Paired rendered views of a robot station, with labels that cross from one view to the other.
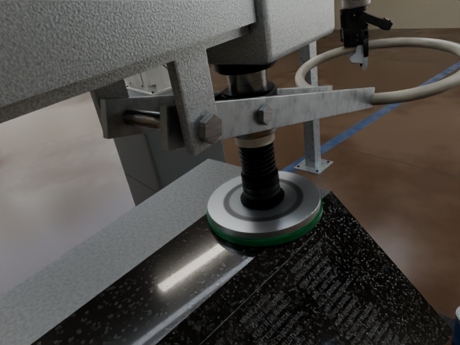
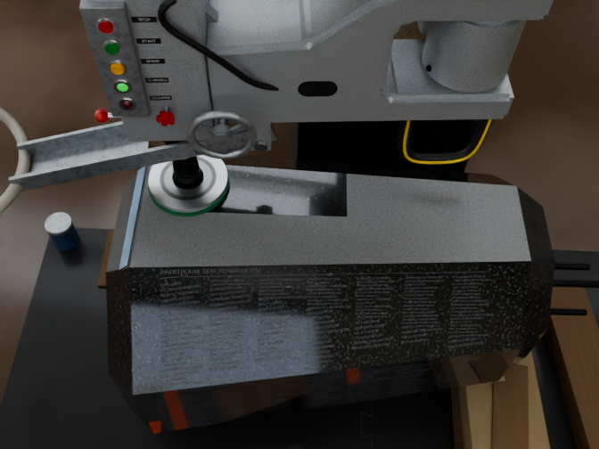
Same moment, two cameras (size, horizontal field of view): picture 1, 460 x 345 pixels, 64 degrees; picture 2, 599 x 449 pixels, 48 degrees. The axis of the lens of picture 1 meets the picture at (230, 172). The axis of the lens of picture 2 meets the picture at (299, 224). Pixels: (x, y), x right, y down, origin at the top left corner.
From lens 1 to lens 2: 1.85 m
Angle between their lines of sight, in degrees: 88
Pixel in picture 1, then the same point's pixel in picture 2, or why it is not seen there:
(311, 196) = not seen: hidden behind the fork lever
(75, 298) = (312, 223)
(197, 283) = (266, 178)
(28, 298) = (330, 247)
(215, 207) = (211, 196)
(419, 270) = not seen: outside the picture
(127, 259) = (274, 223)
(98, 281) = (296, 223)
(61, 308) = (321, 224)
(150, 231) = (245, 231)
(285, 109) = not seen: hidden behind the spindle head
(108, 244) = (270, 246)
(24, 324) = (340, 230)
